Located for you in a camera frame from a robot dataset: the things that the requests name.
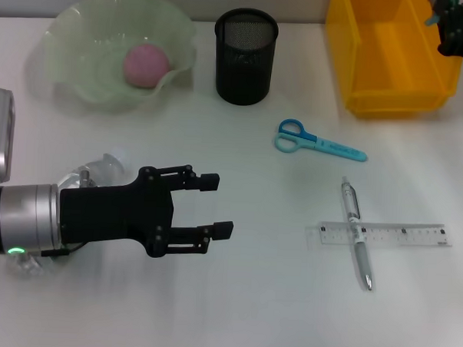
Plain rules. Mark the blue cyan scissors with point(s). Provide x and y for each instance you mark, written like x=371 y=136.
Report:
x=340 y=149

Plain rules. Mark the yellow plastic bin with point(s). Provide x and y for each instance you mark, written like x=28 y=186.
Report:
x=394 y=54

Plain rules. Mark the silver ballpoint pen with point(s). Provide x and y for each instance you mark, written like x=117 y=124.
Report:
x=364 y=260

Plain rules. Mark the transparent plastic ruler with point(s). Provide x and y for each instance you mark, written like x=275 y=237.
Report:
x=405 y=235

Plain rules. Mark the clear water bottle green label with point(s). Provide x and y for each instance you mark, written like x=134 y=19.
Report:
x=101 y=168

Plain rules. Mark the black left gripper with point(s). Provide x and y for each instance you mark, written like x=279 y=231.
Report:
x=114 y=214

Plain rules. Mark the pink peach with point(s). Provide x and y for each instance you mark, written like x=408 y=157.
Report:
x=147 y=68

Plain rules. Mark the black mesh pen cup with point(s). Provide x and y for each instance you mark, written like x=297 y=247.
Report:
x=243 y=74

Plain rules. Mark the green glass fruit bowl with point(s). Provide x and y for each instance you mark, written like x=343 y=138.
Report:
x=86 y=71

